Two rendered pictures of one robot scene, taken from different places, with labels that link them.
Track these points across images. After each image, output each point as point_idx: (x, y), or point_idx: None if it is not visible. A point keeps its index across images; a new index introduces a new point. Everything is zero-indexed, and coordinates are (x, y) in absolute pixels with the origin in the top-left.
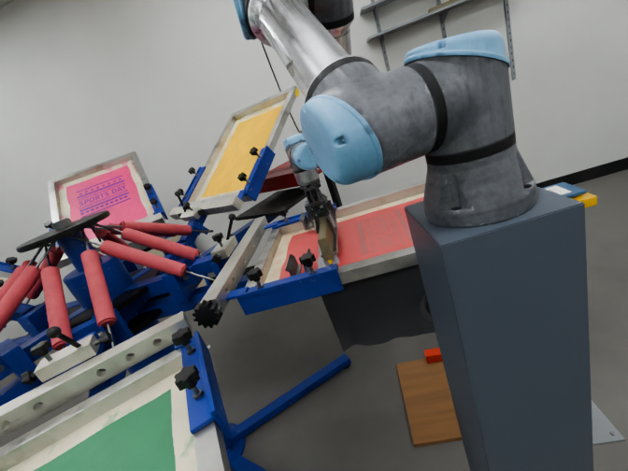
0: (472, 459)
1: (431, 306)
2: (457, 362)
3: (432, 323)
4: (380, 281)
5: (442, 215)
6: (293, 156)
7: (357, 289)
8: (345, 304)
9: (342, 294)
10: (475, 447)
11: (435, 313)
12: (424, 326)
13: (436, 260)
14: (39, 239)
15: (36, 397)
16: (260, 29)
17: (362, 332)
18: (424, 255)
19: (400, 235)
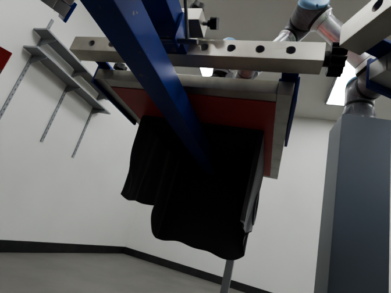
0: (349, 279)
1: (344, 161)
2: (375, 177)
3: (251, 222)
4: (260, 166)
5: (374, 117)
6: None
7: (260, 161)
8: (257, 168)
9: (259, 158)
10: (368, 245)
11: (350, 163)
12: (246, 224)
13: (381, 127)
14: None
15: None
16: (328, 15)
17: (248, 206)
18: (361, 130)
19: None
